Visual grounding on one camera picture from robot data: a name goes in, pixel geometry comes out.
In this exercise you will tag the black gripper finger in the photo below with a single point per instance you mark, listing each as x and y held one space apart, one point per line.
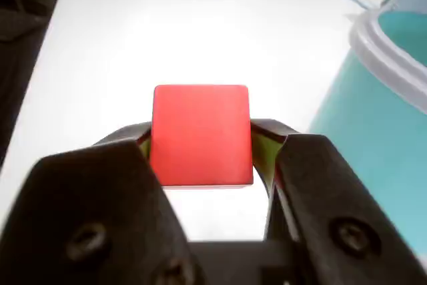
333 215
83 205

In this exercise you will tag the red lego block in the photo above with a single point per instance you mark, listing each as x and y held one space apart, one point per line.
200 135

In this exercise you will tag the teal bin with swing lid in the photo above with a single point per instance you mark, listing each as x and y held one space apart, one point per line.
367 131

